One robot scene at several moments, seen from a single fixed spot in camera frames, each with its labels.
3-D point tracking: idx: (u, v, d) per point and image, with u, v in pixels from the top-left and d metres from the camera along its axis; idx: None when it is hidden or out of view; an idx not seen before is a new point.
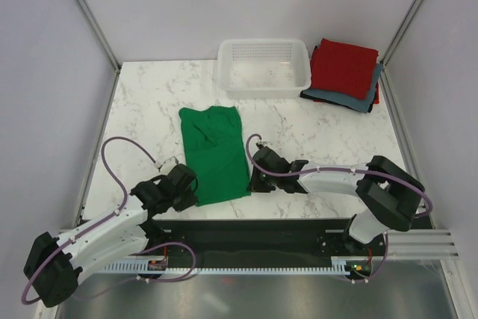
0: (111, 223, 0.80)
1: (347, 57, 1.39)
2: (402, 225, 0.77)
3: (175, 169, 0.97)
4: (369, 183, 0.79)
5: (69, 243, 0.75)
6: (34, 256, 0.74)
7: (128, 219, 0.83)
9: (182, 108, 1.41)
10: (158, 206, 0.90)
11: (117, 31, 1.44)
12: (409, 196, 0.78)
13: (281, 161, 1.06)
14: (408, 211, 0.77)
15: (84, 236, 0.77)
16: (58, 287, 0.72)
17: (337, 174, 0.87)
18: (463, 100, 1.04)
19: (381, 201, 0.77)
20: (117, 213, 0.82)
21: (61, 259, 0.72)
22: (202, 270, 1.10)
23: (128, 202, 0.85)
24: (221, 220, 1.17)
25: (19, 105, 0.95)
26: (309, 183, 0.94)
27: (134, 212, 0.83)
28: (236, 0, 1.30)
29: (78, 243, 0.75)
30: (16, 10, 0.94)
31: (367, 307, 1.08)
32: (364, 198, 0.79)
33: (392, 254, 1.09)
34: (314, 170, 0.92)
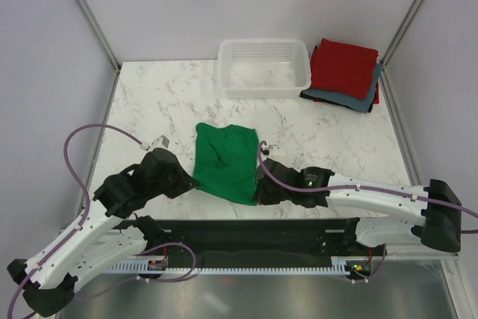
0: (75, 240, 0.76)
1: (346, 58, 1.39)
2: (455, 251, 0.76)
3: (147, 158, 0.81)
4: (438, 214, 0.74)
5: (35, 271, 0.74)
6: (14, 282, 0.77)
7: (92, 231, 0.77)
9: (200, 122, 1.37)
10: (131, 205, 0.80)
11: (117, 31, 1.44)
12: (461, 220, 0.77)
13: (290, 173, 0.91)
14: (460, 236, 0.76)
15: (50, 260, 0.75)
16: (47, 305, 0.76)
17: (388, 197, 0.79)
18: (463, 101, 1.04)
19: (450, 233, 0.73)
20: (78, 228, 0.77)
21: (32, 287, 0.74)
22: (203, 270, 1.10)
23: (90, 211, 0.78)
24: (221, 220, 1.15)
25: (19, 105, 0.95)
26: (340, 200, 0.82)
27: (98, 223, 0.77)
28: (235, 0, 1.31)
29: (45, 269, 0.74)
30: (16, 10, 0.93)
31: (366, 306, 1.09)
32: (432, 231, 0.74)
33: (392, 254, 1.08)
34: (353, 187, 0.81)
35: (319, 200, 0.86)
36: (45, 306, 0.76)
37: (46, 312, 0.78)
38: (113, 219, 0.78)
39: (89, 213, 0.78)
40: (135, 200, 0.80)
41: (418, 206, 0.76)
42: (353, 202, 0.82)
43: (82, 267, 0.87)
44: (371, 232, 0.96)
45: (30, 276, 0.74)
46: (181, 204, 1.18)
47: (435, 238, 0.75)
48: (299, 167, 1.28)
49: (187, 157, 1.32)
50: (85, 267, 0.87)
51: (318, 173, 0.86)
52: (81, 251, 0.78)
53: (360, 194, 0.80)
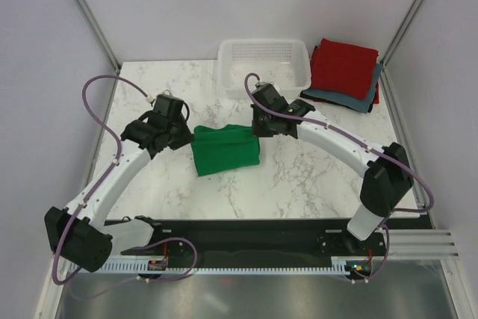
0: (114, 173, 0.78)
1: (347, 57, 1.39)
2: (383, 211, 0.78)
3: (161, 100, 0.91)
4: (380, 166, 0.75)
5: (81, 208, 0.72)
6: (53, 234, 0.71)
7: (130, 163, 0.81)
9: (199, 125, 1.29)
10: (157, 140, 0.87)
11: (117, 31, 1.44)
12: (402, 187, 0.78)
13: (278, 100, 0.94)
14: (393, 202, 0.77)
15: (94, 196, 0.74)
16: (93, 249, 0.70)
17: (349, 144, 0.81)
18: (463, 101, 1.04)
19: (382, 187, 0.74)
20: (117, 161, 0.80)
21: (80, 225, 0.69)
22: (200, 270, 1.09)
23: (124, 149, 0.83)
24: (221, 220, 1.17)
25: (19, 106, 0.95)
26: (309, 133, 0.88)
27: (133, 155, 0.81)
28: None
29: (91, 205, 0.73)
30: (15, 11, 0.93)
31: (367, 306, 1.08)
32: (367, 178, 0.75)
33: (393, 254, 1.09)
34: (323, 125, 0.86)
35: (290, 128, 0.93)
36: (92, 252, 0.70)
37: (91, 262, 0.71)
38: (145, 154, 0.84)
39: (122, 150, 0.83)
40: (159, 136, 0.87)
41: (367, 157, 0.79)
42: (317, 137, 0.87)
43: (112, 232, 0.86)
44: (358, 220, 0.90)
45: (77, 213, 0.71)
46: (181, 203, 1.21)
47: (368, 187, 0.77)
48: (299, 167, 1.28)
49: (186, 157, 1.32)
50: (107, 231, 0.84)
51: (302, 106, 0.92)
52: (118, 187, 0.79)
53: (327, 133, 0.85)
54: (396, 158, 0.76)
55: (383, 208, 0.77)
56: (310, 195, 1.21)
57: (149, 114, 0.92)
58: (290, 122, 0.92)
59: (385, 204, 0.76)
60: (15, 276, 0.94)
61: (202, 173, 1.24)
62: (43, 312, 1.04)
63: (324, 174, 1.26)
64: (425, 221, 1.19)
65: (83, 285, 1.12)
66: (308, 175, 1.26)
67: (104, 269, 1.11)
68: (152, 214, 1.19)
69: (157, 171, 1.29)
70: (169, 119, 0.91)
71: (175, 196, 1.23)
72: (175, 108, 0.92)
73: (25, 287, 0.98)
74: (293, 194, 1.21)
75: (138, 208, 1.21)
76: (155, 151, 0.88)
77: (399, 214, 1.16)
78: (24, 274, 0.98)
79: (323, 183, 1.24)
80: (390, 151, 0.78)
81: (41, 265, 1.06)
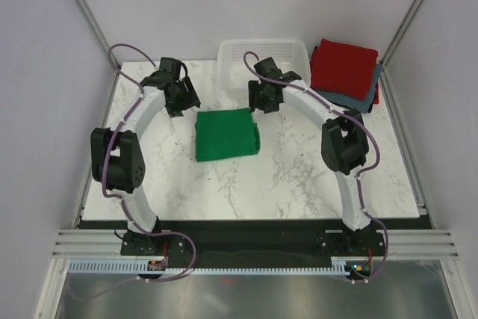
0: (142, 105, 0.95)
1: (346, 57, 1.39)
2: (337, 166, 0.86)
3: (165, 60, 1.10)
4: (334, 122, 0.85)
5: (122, 125, 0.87)
6: (98, 149, 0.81)
7: (153, 100, 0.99)
9: (199, 112, 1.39)
10: (170, 88, 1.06)
11: (117, 31, 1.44)
12: (359, 148, 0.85)
13: (276, 70, 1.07)
14: (348, 160, 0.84)
15: (130, 118, 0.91)
16: (135, 164, 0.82)
17: (316, 104, 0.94)
18: (463, 101, 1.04)
19: (333, 140, 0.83)
20: (142, 97, 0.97)
21: (125, 134, 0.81)
22: (196, 270, 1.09)
23: (146, 89, 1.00)
24: (222, 221, 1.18)
25: (18, 107, 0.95)
26: (291, 95, 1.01)
27: (154, 93, 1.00)
28: (235, 0, 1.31)
29: (128, 125, 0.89)
30: (15, 12, 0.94)
31: (367, 307, 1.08)
32: (323, 131, 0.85)
33: (392, 254, 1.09)
34: (301, 90, 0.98)
35: (278, 93, 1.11)
36: (134, 166, 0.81)
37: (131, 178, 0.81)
38: (162, 95, 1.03)
39: (146, 90, 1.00)
40: (171, 84, 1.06)
41: (328, 116, 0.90)
42: (296, 98, 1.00)
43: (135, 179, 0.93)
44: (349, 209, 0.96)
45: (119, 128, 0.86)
46: (181, 203, 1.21)
47: (325, 141, 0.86)
48: (299, 167, 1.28)
49: (186, 157, 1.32)
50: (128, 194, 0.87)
51: (292, 76, 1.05)
52: (145, 117, 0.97)
53: (304, 95, 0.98)
54: (354, 118, 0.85)
55: (336, 162, 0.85)
56: (310, 195, 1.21)
57: (156, 72, 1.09)
58: (278, 88, 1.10)
59: (337, 158, 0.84)
60: (16, 276, 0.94)
61: (200, 160, 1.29)
62: (43, 312, 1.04)
63: (324, 174, 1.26)
64: (425, 221, 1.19)
65: (83, 285, 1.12)
66: (308, 175, 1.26)
67: (104, 269, 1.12)
68: None
69: (157, 171, 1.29)
70: (174, 74, 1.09)
71: (175, 196, 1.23)
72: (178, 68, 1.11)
73: (25, 287, 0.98)
74: (293, 194, 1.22)
75: None
76: (168, 97, 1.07)
77: (399, 214, 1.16)
78: (24, 275, 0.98)
79: (323, 183, 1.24)
80: (349, 113, 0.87)
81: (41, 265, 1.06)
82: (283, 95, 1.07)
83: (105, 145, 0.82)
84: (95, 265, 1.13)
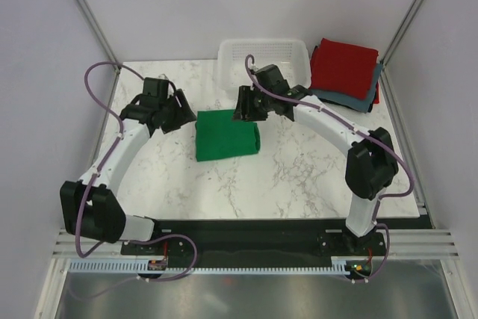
0: (122, 144, 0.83)
1: (346, 57, 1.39)
2: (367, 194, 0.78)
3: (149, 81, 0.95)
4: (361, 147, 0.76)
5: (96, 176, 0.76)
6: (69, 205, 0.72)
7: (133, 139, 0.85)
9: (200, 111, 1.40)
10: (154, 118, 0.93)
11: (117, 31, 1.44)
12: (388, 172, 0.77)
13: (281, 81, 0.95)
14: (377, 184, 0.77)
15: (106, 164, 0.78)
16: (111, 219, 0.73)
17: (337, 126, 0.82)
18: (463, 101, 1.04)
19: (361, 166, 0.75)
20: (121, 137, 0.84)
21: (98, 190, 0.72)
22: (198, 270, 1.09)
23: (126, 125, 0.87)
24: (222, 220, 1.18)
25: (18, 106, 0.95)
26: (303, 115, 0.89)
27: (135, 131, 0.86)
28: (235, 0, 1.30)
29: (104, 175, 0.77)
30: (15, 12, 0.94)
31: (367, 307, 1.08)
32: (350, 157, 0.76)
33: (392, 254, 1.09)
34: (316, 108, 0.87)
35: (288, 110, 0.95)
36: (110, 222, 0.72)
37: (109, 233, 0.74)
38: (146, 130, 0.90)
39: (125, 126, 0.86)
40: (156, 113, 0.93)
41: (352, 138, 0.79)
42: (309, 119, 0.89)
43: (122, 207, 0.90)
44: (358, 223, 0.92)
45: (93, 181, 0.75)
46: (181, 203, 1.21)
47: (352, 167, 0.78)
48: (299, 167, 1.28)
49: (186, 157, 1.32)
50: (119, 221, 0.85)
51: (301, 93, 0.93)
52: (126, 158, 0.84)
53: (320, 115, 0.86)
54: (382, 141, 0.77)
55: (364, 188, 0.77)
56: (310, 195, 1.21)
57: (140, 98, 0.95)
58: (287, 104, 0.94)
59: (367, 185, 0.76)
60: (16, 276, 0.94)
61: (200, 160, 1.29)
62: (43, 312, 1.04)
63: (324, 174, 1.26)
64: (425, 221, 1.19)
65: (83, 285, 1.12)
66: (308, 175, 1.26)
67: (104, 269, 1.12)
68: (152, 213, 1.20)
69: (157, 171, 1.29)
70: (160, 98, 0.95)
71: (175, 196, 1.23)
72: (163, 88, 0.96)
73: (25, 287, 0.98)
74: (293, 194, 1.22)
75: (137, 209, 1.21)
76: (153, 128, 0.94)
77: (399, 214, 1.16)
78: (24, 275, 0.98)
79: (323, 183, 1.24)
80: (376, 134, 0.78)
81: (41, 265, 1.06)
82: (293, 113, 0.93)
83: (77, 200, 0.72)
84: (94, 265, 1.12)
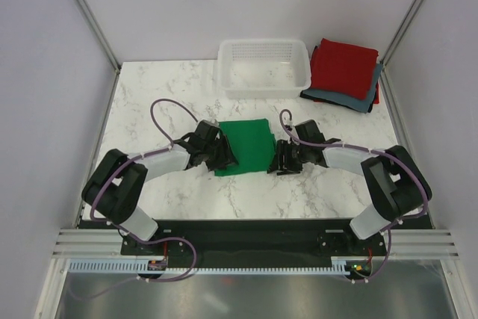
0: (169, 153, 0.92)
1: (346, 58, 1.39)
2: (391, 216, 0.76)
3: (202, 124, 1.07)
4: (377, 160, 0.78)
5: (140, 157, 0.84)
6: (106, 169, 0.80)
7: (178, 155, 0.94)
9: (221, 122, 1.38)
10: (196, 158, 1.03)
11: (117, 31, 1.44)
12: (412, 193, 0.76)
13: (318, 134, 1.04)
14: (403, 205, 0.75)
15: (150, 157, 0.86)
16: (130, 197, 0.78)
17: (355, 152, 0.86)
18: (463, 101, 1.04)
19: (378, 180, 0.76)
20: (171, 148, 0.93)
21: (134, 167, 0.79)
22: (200, 270, 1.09)
23: (175, 144, 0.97)
24: (222, 220, 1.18)
25: (18, 105, 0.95)
26: (332, 156, 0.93)
27: (181, 150, 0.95)
28: (235, 1, 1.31)
29: (146, 160, 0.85)
30: (15, 13, 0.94)
31: (367, 306, 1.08)
32: (367, 172, 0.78)
33: (392, 254, 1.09)
34: (339, 145, 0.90)
35: (321, 160, 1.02)
36: (128, 199, 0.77)
37: (116, 210, 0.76)
38: (184, 160, 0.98)
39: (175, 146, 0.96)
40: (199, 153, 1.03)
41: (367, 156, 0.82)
42: (339, 158, 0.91)
43: None
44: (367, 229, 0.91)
45: (135, 158, 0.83)
46: (181, 203, 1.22)
47: (370, 186, 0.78)
48: None
49: None
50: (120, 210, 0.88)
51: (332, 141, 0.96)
52: (164, 165, 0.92)
53: (343, 151, 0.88)
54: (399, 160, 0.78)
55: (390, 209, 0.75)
56: (310, 195, 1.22)
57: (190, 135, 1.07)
58: (320, 155, 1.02)
59: (390, 204, 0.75)
60: (15, 276, 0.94)
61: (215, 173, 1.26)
62: (43, 312, 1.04)
63: (324, 174, 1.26)
64: (425, 221, 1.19)
65: (83, 285, 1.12)
66: (308, 175, 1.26)
67: (104, 269, 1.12)
68: (152, 213, 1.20)
69: None
70: (207, 141, 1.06)
71: (175, 196, 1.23)
72: (213, 134, 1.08)
73: (25, 287, 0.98)
74: (293, 194, 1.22)
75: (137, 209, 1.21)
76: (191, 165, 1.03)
77: None
78: (24, 275, 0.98)
79: (323, 183, 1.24)
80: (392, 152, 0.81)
81: (42, 264, 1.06)
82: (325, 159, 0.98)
83: (113, 168, 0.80)
84: (94, 265, 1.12)
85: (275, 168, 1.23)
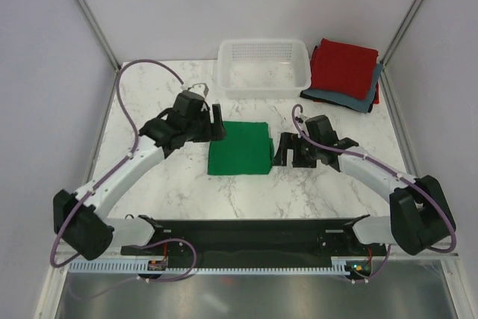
0: (127, 166, 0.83)
1: (346, 58, 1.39)
2: (413, 250, 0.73)
3: (180, 98, 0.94)
4: (406, 193, 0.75)
5: (89, 195, 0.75)
6: (58, 217, 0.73)
7: (143, 159, 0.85)
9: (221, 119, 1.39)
10: (175, 140, 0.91)
11: (118, 31, 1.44)
12: (439, 230, 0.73)
13: (331, 133, 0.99)
14: (426, 241, 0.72)
15: (104, 184, 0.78)
16: (92, 238, 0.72)
17: (379, 170, 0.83)
18: (463, 101, 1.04)
19: (405, 214, 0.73)
20: (130, 156, 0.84)
21: (87, 211, 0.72)
22: (201, 270, 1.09)
23: (140, 143, 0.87)
24: (221, 221, 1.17)
25: (18, 105, 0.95)
26: (348, 164, 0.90)
27: (147, 152, 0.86)
28: (235, 0, 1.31)
29: (98, 193, 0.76)
30: (15, 13, 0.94)
31: (367, 307, 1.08)
32: (394, 203, 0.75)
33: (392, 254, 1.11)
34: (359, 156, 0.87)
35: (333, 161, 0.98)
36: (92, 240, 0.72)
37: (88, 252, 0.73)
38: (160, 152, 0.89)
39: (137, 145, 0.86)
40: (177, 134, 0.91)
41: (395, 184, 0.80)
42: (356, 168, 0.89)
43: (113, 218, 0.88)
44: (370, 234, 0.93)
45: (85, 198, 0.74)
46: (181, 204, 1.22)
47: (395, 216, 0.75)
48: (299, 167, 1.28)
49: (186, 156, 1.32)
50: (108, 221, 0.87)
51: (347, 143, 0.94)
52: (128, 180, 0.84)
53: (364, 163, 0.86)
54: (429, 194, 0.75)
55: (411, 243, 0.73)
56: (310, 195, 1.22)
57: (168, 112, 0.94)
58: (331, 155, 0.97)
59: (414, 240, 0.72)
60: (15, 276, 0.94)
61: (211, 173, 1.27)
62: (43, 312, 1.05)
63: (324, 174, 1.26)
64: None
65: (83, 285, 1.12)
66: (308, 175, 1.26)
67: (104, 269, 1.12)
68: (152, 213, 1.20)
69: (157, 171, 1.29)
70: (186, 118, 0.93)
71: (175, 196, 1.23)
72: (193, 107, 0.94)
73: (24, 287, 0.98)
74: (293, 194, 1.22)
75: (137, 209, 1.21)
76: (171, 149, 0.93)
77: None
78: (24, 274, 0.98)
79: (323, 183, 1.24)
80: (423, 183, 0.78)
81: (42, 264, 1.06)
82: (337, 164, 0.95)
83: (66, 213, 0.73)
84: (94, 265, 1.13)
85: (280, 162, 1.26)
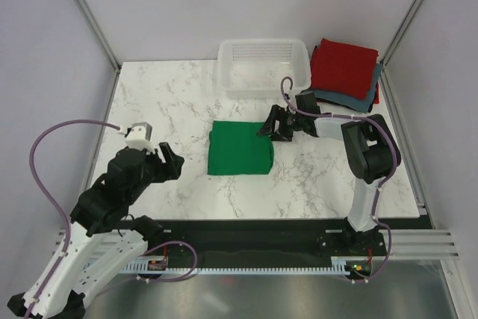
0: (62, 267, 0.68)
1: (347, 58, 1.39)
2: (362, 175, 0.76)
3: (112, 166, 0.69)
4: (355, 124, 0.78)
5: (34, 304, 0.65)
6: None
7: (79, 252, 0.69)
9: (216, 120, 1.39)
10: (114, 217, 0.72)
11: (118, 31, 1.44)
12: (385, 155, 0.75)
13: (315, 107, 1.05)
14: (374, 166, 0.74)
15: (45, 289, 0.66)
16: None
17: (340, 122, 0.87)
18: (463, 101, 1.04)
19: (352, 139, 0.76)
20: (64, 254, 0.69)
21: None
22: (202, 270, 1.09)
23: (72, 234, 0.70)
24: (221, 220, 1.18)
25: (18, 106, 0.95)
26: (323, 126, 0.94)
27: (81, 245, 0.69)
28: (235, 0, 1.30)
29: (42, 300, 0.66)
30: (15, 14, 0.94)
31: (367, 306, 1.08)
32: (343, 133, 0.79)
33: (392, 255, 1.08)
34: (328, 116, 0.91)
35: (313, 131, 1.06)
36: None
37: None
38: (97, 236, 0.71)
39: (70, 234, 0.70)
40: (116, 211, 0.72)
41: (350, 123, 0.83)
42: (328, 127, 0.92)
43: (87, 282, 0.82)
44: (358, 220, 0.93)
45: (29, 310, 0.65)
46: (181, 204, 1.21)
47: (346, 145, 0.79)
48: (299, 167, 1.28)
49: (187, 157, 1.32)
50: (90, 280, 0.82)
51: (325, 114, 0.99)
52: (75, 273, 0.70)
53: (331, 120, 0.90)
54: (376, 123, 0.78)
55: (360, 169, 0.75)
56: (310, 195, 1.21)
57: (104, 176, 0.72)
58: (311, 126, 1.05)
59: (361, 161, 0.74)
60: (15, 276, 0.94)
61: (212, 172, 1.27)
62: None
63: (324, 174, 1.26)
64: (425, 220, 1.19)
65: None
66: (307, 175, 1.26)
67: None
68: (151, 213, 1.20)
69: None
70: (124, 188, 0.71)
71: (175, 196, 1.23)
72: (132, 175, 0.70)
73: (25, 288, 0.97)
74: (293, 194, 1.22)
75: (137, 210, 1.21)
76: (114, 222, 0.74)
77: (399, 214, 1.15)
78: (24, 275, 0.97)
79: (323, 183, 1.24)
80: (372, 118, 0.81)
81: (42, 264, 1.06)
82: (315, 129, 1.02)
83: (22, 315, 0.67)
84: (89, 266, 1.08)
85: (268, 131, 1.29)
